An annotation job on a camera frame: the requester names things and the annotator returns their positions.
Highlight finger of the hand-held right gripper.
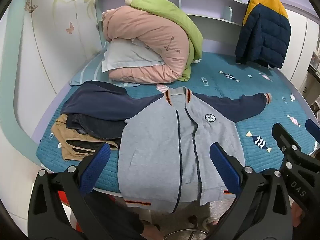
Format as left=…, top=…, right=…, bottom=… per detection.
left=305, top=119, right=320, bottom=150
left=272, top=122, right=300, bottom=155

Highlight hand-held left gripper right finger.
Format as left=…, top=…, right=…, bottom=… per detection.
left=209, top=142, right=293, bottom=240

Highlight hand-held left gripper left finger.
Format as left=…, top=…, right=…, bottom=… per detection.
left=27, top=142, right=120, bottom=240

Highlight grey and navy zip jacket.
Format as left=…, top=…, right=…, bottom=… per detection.
left=61, top=80, right=273, bottom=214

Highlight person's right hand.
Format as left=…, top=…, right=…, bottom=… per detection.
left=291, top=202, right=307, bottom=220

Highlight khaki quilted garment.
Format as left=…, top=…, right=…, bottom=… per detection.
left=51, top=114, right=120, bottom=162

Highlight dark blue jeans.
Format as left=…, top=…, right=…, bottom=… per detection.
left=65, top=114, right=127, bottom=140

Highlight red object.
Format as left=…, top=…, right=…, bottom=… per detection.
left=56, top=190, right=83, bottom=230

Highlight teal candy print bed cover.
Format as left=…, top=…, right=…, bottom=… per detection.
left=35, top=51, right=320, bottom=193

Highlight person's left leg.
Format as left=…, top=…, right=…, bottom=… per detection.
left=82, top=192, right=150, bottom=240

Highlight person's right foot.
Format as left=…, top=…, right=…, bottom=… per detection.
left=200, top=216, right=220, bottom=230

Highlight person's foot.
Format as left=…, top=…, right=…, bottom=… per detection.
left=141, top=224, right=163, bottom=240
left=200, top=216, right=220, bottom=230

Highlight chrome stool base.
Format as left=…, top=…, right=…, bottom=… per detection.
left=164, top=227, right=208, bottom=240

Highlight person's left foot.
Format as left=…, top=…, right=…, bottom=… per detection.
left=141, top=224, right=163, bottom=240

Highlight light blue striped pillow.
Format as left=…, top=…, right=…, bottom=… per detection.
left=69, top=52, right=140, bottom=88

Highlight yellow and navy puffer jacket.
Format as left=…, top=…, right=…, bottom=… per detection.
left=234, top=0, right=292, bottom=69

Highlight white pillow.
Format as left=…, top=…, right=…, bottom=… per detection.
left=101, top=39, right=165, bottom=73

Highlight lilac headboard shelf unit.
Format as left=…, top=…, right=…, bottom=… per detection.
left=94, top=0, right=253, bottom=55

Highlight pink quilt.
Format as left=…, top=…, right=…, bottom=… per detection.
left=102, top=5, right=193, bottom=84

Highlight green quilt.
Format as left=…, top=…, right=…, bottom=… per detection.
left=126, top=0, right=203, bottom=82

